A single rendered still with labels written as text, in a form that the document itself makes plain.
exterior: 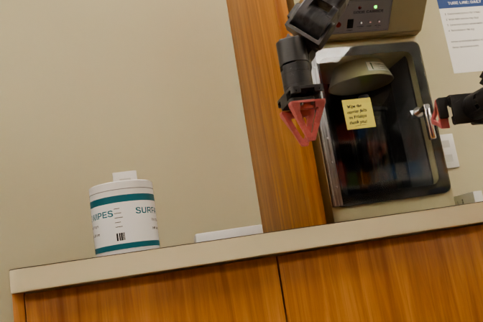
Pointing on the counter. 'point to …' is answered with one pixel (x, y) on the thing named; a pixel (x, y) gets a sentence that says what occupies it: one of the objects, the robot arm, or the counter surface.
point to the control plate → (384, 11)
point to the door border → (328, 145)
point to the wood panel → (269, 97)
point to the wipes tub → (123, 217)
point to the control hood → (410, 9)
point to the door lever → (426, 119)
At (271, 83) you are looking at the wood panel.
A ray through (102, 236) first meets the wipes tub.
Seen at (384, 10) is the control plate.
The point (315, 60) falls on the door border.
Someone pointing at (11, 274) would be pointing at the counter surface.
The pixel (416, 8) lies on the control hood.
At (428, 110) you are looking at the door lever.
